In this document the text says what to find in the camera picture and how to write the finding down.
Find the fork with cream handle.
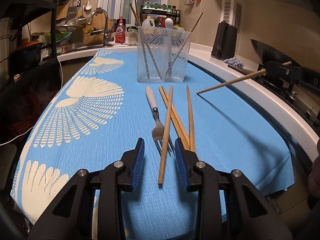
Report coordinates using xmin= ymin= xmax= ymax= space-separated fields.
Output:
xmin=146 ymin=86 xmax=175 ymax=154

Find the narrow wall vent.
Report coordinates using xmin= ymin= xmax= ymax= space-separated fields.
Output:
xmin=223 ymin=0 xmax=232 ymax=23

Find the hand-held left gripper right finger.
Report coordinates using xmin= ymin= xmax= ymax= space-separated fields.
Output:
xmin=174 ymin=137 xmax=293 ymax=240

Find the red dish soap bottle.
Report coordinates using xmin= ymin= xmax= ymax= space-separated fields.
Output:
xmin=114 ymin=17 xmax=126 ymax=44

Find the hanging wooden board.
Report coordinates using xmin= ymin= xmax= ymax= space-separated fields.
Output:
xmin=56 ymin=4 xmax=69 ymax=20

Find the black shelf rack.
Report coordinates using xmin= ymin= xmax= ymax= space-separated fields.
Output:
xmin=0 ymin=0 xmax=62 ymax=90

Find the black wok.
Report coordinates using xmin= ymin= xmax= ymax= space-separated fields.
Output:
xmin=251 ymin=39 xmax=320 ymax=70

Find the round wooden cutting board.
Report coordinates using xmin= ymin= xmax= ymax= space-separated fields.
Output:
xmin=84 ymin=14 xmax=113 ymax=44

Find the glass jar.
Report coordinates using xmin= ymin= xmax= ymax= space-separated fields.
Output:
xmin=128 ymin=27 xmax=138 ymax=43

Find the row of spice jars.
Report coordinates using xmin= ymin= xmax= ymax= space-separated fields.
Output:
xmin=142 ymin=2 xmax=177 ymax=9

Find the blue grey dish cloth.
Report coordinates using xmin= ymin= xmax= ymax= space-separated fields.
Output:
xmin=224 ymin=57 xmax=244 ymax=68

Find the stainless steel pot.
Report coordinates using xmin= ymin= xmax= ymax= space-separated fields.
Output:
xmin=0 ymin=17 xmax=13 ymax=63

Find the steel kitchen faucet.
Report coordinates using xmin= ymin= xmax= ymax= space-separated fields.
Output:
xmin=87 ymin=9 xmax=112 ymax=47

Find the metal bowl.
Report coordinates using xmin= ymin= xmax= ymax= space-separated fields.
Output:
xmin=56 ymin=24 xmax=78 ymax=32

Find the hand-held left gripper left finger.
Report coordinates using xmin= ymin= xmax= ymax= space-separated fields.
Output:
xmin=27 ymin=137 xmax=145 ymax=240

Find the dark cooking pot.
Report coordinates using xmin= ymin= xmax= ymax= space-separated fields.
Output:
xmin=9 ymin=42 xmax=43 ymax=71

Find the blue patterned table mat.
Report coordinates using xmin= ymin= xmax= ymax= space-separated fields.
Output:
xmin=10 ymin=47 xmax=294 ymax=240

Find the white cable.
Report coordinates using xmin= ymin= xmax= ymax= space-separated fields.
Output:
xmin=0 ymin=46 xmax=63 ymax=146

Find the black electric kettle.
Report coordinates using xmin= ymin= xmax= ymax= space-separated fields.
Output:
xmin=211 ymin=21 xmax=238 ymax=60

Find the green plastic basin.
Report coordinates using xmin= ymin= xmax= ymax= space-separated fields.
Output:
xmin=49 ymin=30 xmax=73 ymax=43

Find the wooden chopstick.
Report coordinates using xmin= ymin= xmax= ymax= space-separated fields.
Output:
xmin=134 ymin=0 xmax=163 ymax=78
xmin=196 ymin=61 xmax=292 ymax=95
xmin=157 ymin=86 xmax=174 ymax=186
xmin=129 ymin=4 xmax=151 ymax=78
xmin=158 ymin=87 xmax=189 ymax=150
xmin=161 ymin=86 xmax=192 ymax=149
xmin=165 ymin=12 xmax=204 ymax=78
xmin=186 ymin=85 xmax=195 ymax=152

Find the clear plastic utensil holder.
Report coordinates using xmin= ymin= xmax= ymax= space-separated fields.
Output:
xmin=136 ymin=26 xmax=193 ymax=83

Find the white ceramic spoon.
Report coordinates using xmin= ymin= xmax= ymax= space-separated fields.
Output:
xmin=164 ymin=17 xmax=176 ymax=75

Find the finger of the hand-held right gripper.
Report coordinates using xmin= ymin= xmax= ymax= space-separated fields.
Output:
xmin=265 ymin=60 xmax=302 ymax=79
xmin=279 ymin=77 xmax=300 ymax=91

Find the black spice rack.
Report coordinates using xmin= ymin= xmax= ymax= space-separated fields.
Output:
xmin=140 ymin=4 xmax=182 ymax=28

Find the wide wall vent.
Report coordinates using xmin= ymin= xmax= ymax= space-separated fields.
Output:
xmin=234 ymin=1 xmax=243 ymax=34

